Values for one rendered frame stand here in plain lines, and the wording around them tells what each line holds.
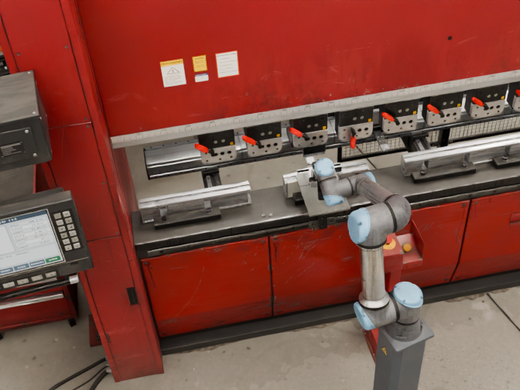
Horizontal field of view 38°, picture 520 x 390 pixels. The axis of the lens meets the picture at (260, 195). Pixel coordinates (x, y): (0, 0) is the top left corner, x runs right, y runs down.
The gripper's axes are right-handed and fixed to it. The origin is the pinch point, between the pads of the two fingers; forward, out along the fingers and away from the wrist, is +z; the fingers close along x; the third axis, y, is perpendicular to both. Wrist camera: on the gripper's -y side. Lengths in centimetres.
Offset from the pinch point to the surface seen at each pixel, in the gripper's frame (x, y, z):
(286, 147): 13.2, 20.0, 24.6
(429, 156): -52, 10, 13
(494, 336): -89, -78, 66
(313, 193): 3.6, -5.3, -3.4
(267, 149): 22.5, 13.4, -13.9
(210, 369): 58, -87, 59
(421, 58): -42, 44, -33
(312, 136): 3.0, 17.9, -14.2
